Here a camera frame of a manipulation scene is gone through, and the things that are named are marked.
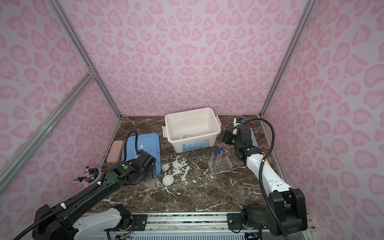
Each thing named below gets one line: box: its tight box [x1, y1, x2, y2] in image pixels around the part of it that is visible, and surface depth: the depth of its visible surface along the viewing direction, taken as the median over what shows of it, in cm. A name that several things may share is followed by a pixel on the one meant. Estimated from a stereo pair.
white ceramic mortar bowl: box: [162, 175, 175, 186], surface depth 88 cm
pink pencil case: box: [106, 140, 123, 164], surface depth 99 cm
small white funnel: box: [161, 163, 170, 172], surface depth 91 cm
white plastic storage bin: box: [161, 107, 222, 153], surface depth 101 cm
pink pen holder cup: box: [80, 166, 101, 186], surface depth 80 cm
